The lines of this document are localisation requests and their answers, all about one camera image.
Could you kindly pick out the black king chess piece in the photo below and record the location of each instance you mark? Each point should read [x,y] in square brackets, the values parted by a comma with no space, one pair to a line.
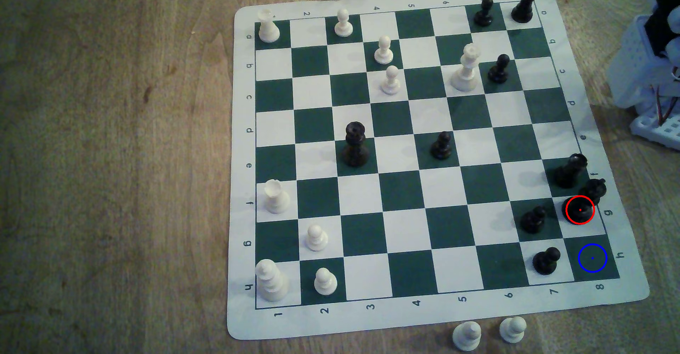
[594,189]

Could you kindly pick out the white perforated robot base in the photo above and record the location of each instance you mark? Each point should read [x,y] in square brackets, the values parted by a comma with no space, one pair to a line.
[658,129]

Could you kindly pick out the black queen chess piece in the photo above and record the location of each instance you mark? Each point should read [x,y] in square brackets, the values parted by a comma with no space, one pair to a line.
[355,146]

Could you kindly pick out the green and white chess mat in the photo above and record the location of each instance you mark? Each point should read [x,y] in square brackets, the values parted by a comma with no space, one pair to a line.
[403,194]

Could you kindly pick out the white rook chess piece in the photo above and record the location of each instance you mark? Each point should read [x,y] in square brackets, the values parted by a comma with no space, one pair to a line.
[276,198]
[268,27]

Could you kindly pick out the black pawn chess piece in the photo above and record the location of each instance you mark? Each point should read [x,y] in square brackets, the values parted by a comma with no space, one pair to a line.
[546,262]
[533,220]
[441,146]
[499,69]
[483,13]

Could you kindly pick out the white king chess piece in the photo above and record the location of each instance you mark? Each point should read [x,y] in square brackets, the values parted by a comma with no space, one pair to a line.
[271,281]

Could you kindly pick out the white queen chess piece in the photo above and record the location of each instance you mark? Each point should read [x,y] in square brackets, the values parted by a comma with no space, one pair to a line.
[466,71]

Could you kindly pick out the black rook chess piece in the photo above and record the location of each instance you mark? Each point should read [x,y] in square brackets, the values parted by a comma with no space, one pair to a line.
[523,6]

